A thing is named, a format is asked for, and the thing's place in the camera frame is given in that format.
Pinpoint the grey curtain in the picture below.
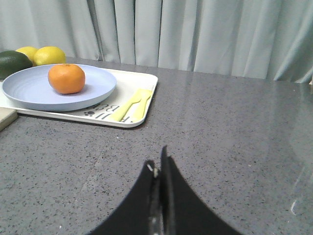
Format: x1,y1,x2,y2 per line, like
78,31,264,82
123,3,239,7
0,0,313,83

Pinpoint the yellow plastic knife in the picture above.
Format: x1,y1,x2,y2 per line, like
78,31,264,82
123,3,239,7
131,90,152,122

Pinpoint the yellow lemon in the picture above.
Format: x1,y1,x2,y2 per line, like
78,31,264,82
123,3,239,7
16,46,38,64
34,46,66,66

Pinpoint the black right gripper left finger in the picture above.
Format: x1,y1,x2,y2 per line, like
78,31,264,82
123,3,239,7
90,160,161,235

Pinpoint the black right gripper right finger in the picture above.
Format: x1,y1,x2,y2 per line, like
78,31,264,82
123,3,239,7
160,146,239,235

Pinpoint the green lime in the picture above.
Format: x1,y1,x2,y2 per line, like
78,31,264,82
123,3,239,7
0,50,33,80

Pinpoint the yellow plastic fork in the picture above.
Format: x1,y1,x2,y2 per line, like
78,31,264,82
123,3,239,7
107,89,144,121

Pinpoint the white rectangular tray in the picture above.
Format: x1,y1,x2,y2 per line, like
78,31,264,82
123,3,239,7
0,65,158,128

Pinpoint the light blue plate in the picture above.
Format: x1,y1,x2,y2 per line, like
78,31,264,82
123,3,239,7
2,64,117,112

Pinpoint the wooden cutting board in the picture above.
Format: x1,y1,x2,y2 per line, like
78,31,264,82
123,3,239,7
0,107,18,131

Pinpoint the orange fruit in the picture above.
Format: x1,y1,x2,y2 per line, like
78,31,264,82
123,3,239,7
47,64,86,94

